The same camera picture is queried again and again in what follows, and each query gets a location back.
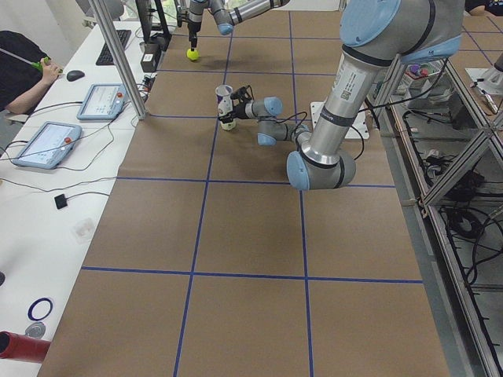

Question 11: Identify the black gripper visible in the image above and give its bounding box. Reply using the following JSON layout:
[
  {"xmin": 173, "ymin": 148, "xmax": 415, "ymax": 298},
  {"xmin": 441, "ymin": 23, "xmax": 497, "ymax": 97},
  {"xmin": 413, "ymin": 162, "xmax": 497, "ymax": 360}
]
[
  {"xmin": 188, "ymin": 21, "xmax": 200, "ymax": 51},
  {"xmin": 218, "ymin": 100, "xmax": 255, "ymax": 123}
]

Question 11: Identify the Wilson tennis ball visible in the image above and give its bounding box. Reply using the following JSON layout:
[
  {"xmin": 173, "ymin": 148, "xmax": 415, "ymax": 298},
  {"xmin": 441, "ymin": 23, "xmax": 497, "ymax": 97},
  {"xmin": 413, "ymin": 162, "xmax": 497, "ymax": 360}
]
[{"xmin": 186, "ymin": 49, "xmax": 200, "ymax": 62}]

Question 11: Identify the white tennis ball can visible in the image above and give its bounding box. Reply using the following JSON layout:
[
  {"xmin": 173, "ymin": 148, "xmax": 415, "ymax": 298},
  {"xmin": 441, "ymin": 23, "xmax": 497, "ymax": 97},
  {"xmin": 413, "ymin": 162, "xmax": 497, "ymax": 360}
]
[{"xmin": 215, "ymin": 84, "xmax": 236, "ymax": 131}]

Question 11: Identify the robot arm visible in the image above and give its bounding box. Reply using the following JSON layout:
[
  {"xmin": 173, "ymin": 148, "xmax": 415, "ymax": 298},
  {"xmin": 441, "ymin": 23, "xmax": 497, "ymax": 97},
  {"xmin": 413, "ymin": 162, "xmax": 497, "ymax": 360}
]
[
  {"xmin": 215, "ymin": 1, "xmax": 464, "ymax": 191},
  {"xmin": 188, "ymin": 0, "xmax": 290, "ymax": 53}
]

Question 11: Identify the black box with label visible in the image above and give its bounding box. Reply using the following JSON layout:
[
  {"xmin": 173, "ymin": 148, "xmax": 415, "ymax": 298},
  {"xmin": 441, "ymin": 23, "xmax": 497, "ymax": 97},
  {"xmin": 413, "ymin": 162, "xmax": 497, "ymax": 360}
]
[{"xmin": 141, "ymin": 35, "xmax": 169, "ymax": 73}]

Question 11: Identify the monitor stand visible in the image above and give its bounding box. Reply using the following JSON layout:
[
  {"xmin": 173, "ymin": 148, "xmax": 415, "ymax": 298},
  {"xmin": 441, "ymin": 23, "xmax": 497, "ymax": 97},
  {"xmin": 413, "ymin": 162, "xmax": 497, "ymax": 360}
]
[{"xmin": 135, "ymin": 0, "xmax": 171, "ymax": 46}]

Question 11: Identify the black keyboard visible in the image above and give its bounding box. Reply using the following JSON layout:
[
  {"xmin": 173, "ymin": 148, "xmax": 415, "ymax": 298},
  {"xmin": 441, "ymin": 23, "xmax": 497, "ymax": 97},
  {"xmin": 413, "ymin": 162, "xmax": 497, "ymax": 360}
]
[{"xmin": 95, "ymin": 29, "xmax": 133, "ymax": 67}]

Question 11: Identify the far teach pendant tablet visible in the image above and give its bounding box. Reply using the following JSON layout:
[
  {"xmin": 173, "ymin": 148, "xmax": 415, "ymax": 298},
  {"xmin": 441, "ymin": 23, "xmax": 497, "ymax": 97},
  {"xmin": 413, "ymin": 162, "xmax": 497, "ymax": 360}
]
[{"xmin": 76, "ymin": 83, "xmax": 128, "ymax": 121}]

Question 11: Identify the teach pendant tablet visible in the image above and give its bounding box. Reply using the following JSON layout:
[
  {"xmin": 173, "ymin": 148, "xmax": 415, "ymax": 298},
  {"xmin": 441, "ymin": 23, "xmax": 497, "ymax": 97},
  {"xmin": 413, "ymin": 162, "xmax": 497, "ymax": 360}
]
[
  {"xmin": 76, "ymin": 83, "xmax": 128, "ymax": 121},
  {"xmin": 12, "ymin": 122, "xmax": 83, "ymax": 170}
]

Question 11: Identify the black computer mouse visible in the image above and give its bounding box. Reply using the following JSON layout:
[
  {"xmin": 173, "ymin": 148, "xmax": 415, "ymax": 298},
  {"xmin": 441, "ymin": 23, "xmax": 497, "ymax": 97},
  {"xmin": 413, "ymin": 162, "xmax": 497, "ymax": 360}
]
[{"xmin": 66, "ymin": 70, "xmax": 85, "ymax": 82}]

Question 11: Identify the seated person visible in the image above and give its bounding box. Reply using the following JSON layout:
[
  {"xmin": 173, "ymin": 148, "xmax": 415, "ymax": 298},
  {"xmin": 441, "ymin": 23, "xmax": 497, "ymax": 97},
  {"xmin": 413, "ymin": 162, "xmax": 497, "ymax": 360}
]
[{"xmin": 1, "ymin": 31, "xmax": 62, "ymax": 115}]

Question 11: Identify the near teach pendant tablet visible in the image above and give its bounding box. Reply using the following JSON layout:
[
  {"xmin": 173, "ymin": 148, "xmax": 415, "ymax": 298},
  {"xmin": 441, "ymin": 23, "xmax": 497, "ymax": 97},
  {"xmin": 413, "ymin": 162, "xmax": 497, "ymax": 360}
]
[{"xmin": 12, "ymin": 122, "xmax": 83, "ymax": 170}]

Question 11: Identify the small black square device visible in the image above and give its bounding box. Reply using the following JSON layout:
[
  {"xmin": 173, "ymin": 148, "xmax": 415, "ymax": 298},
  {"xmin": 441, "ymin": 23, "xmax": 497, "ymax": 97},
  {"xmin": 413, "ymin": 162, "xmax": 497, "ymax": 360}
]
[{"xmin": 54, "ymin": 194, "xmax": 68, "ymax": 210}]

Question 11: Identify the blue tape roll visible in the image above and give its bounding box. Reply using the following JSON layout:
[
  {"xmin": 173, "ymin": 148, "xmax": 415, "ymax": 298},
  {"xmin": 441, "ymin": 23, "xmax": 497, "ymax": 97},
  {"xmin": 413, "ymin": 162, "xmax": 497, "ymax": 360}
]
[{"xmin": 27, "ymin": 297, "xmax": 53, "ymax": 322}]

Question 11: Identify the grey metal disc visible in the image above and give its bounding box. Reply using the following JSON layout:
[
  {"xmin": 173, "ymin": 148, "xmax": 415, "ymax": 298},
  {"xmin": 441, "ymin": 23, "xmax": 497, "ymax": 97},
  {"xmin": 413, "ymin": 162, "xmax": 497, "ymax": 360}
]
[{"xmin": 24, "ymin": 321, "xmax": 46, "ymax": 339}]

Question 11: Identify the red cylinder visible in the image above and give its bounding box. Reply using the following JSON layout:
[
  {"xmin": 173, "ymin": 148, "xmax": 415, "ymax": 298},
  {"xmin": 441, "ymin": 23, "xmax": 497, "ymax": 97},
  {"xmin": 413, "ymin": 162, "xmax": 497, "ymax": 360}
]
[{"xmin": 1, "ymin": 331, "xmax": 51, "ymax": 364}]

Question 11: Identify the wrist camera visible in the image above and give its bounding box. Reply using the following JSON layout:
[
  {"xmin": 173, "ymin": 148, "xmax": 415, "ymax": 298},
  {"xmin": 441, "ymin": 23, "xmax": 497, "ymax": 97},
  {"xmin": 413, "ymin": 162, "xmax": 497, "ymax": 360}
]
[
  {"xmin": 230, "ymin": 85, "xmax": 254, "ymax": 103},
  {"xmin": 175, "ymin": 2, "xmax": 189, "ymax": 27}
]

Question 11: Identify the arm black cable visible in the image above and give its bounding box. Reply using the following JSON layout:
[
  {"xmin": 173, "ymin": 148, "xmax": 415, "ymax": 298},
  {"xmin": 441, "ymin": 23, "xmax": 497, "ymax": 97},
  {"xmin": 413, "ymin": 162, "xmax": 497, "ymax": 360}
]
[{"xmin": 274, "ymin": 58, "xmax": 449, "ymax": 164}]

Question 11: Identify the aluminium frame post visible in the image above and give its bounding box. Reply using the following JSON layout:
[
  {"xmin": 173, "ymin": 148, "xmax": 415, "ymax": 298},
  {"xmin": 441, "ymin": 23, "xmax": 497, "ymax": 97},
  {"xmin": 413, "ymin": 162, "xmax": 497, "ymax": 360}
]
[{"xmin": 89, "ymin": 0, "xmax": 146, "ymax": 120}]

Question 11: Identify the aluminium frame rack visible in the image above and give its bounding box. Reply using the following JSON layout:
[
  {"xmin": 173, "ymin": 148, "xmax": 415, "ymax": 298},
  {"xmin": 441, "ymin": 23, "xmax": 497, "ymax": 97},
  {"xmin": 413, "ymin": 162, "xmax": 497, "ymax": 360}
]
[{"xmin": 376, "ymin": 15, "xmax": 503, "ymax": 377}]

